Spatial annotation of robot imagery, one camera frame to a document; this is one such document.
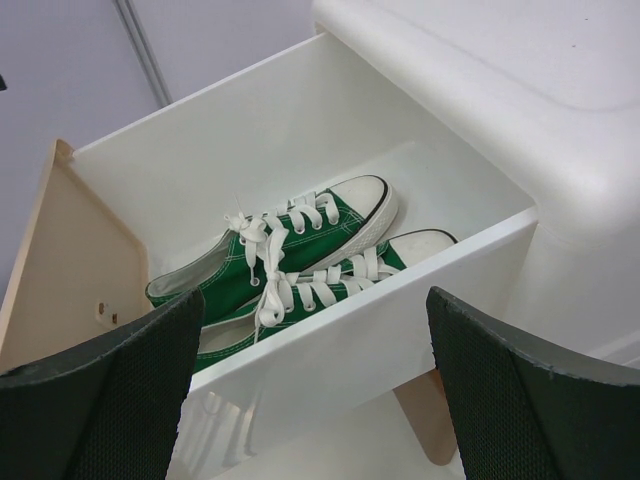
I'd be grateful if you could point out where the left corner aluminium post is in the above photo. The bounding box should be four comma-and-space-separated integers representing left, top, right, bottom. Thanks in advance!
113, 0, 172, 108

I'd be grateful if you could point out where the beige drawer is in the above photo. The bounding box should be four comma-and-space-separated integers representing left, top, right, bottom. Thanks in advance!
1, 34, 537, 407

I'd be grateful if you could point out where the white cabinet shell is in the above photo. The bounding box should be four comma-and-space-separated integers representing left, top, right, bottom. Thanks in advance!
313, 1, 639, 367

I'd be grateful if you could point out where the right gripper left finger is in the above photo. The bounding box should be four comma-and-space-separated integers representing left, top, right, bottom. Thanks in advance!
1, 289, 205, 479

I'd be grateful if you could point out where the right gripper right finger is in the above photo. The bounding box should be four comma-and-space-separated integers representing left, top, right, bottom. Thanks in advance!
426, 287, 639, 479

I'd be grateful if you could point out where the green sneaker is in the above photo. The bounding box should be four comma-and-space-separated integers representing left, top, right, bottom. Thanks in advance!
194, 228, 458, 372
145, 175, 399, 324

